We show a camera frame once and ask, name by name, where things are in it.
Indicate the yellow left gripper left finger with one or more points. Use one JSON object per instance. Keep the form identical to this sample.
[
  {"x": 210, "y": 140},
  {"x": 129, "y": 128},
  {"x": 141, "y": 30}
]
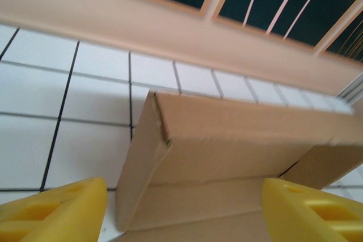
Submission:
[{"x": 65, "y": 213}]

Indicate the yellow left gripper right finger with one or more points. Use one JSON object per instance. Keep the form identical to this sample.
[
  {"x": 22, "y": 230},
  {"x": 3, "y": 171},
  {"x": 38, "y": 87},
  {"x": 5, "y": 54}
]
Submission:
[{"x": 295, "y": 213}]

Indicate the brown cardboard paper box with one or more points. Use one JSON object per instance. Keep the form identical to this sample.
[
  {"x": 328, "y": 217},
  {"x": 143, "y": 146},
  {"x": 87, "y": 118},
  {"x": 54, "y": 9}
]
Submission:
[{"x": 227, "y": 145}]

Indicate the aluminium frame post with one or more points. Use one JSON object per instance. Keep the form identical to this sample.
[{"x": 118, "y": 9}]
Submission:
[{"x": 353, "y": 91}]

